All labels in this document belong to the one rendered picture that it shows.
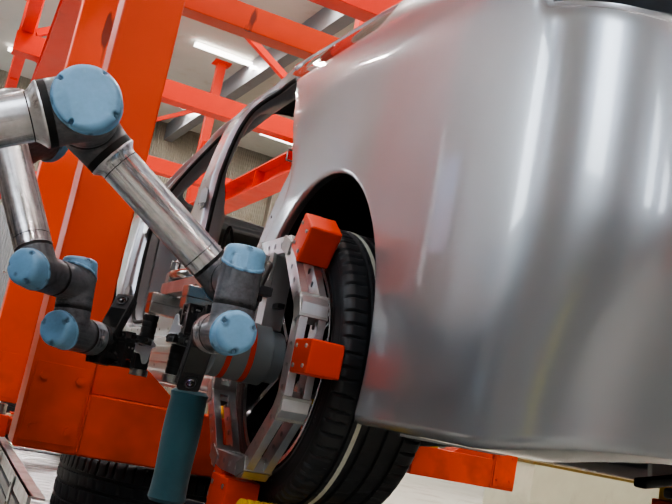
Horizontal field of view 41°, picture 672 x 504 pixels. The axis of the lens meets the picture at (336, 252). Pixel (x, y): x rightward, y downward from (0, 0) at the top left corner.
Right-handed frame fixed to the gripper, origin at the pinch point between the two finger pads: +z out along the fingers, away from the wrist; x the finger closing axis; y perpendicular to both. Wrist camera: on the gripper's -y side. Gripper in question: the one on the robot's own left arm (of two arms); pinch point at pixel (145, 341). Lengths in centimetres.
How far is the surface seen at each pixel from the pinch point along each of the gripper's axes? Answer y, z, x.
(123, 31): -83, 5, -27
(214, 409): 13.3, 15.0, 13.5
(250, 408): 11.8, 23.1, 19.4
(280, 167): -250, 646, -273
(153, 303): -9.1, -2.2, 1.7
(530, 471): 24, 646, 16
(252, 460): 22.8, -9.2, 36.3
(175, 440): 21.5, 0.5, 12.3
